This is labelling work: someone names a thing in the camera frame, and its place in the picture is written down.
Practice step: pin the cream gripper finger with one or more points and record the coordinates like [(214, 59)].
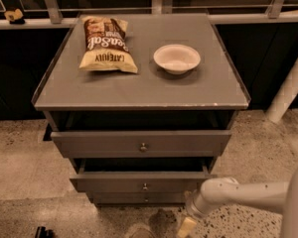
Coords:
[(187, 225)]

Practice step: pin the grey drawer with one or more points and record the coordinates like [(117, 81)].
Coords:
[(141, 175), (141, 144), (102, 198)]

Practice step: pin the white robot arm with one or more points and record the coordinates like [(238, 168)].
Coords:
[(279, 197)]

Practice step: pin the grey bottom drawer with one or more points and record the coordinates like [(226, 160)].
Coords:
[(102, 198)]

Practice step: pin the grey top drawer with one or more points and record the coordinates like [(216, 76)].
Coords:
[(141, 144)]

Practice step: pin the grey drawer cabinet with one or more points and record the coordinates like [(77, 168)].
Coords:
[(204, 98)]

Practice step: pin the black object on floor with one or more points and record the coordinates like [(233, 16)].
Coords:
[(43, 232)]

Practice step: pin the white paper bowl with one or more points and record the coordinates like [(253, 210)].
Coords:
[(177, 59)]

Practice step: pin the white diagonal pole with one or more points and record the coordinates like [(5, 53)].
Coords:
[(285, 95)]

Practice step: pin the sea salt chips bag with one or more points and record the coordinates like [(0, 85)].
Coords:
[(105, 47)]

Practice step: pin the metal window railing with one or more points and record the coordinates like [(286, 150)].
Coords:
[(65, 13)]

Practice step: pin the small yellow black object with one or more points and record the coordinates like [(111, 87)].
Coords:
[(14, 16)]

